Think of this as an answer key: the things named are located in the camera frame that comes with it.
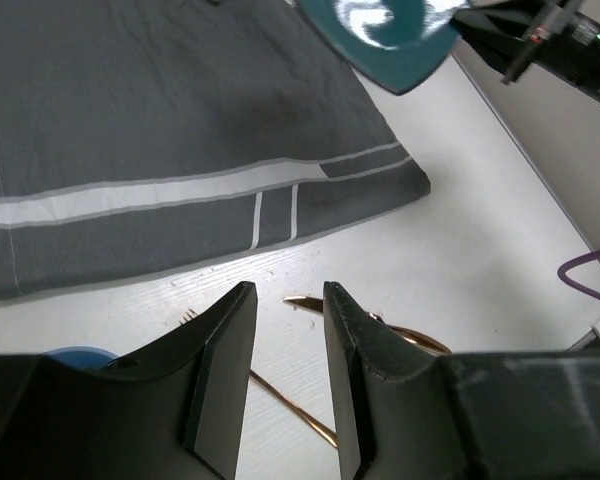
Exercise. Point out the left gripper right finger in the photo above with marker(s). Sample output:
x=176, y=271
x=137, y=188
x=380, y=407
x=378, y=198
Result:
x=402, y=413

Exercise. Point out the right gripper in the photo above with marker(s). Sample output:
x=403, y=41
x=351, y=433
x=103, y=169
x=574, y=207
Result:
x=511, y=36

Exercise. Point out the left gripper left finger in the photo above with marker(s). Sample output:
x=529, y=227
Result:
x=172, y=409

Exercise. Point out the copper knife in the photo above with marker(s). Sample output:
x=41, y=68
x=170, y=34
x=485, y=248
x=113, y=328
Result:
x=414, y=337

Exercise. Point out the copper fork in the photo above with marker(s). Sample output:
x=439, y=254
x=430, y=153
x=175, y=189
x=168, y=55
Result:
x=317, y=426

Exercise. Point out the blue plastic cup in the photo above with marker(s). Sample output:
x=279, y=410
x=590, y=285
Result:
x=82, y=357

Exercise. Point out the teal square plate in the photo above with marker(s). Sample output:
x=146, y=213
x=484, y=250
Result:
x=396, y=44

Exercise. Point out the grey striped cloth placemat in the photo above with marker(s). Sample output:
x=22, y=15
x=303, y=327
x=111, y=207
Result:
x=143, y=136

